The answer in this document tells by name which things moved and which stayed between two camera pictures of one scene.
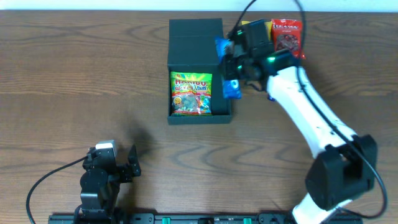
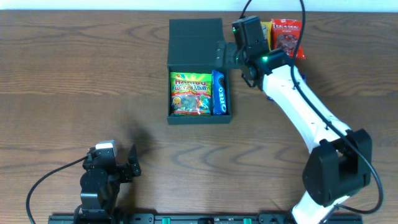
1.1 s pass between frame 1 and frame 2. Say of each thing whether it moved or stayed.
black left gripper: stayed
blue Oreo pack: moved
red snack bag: stayed
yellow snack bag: stayed
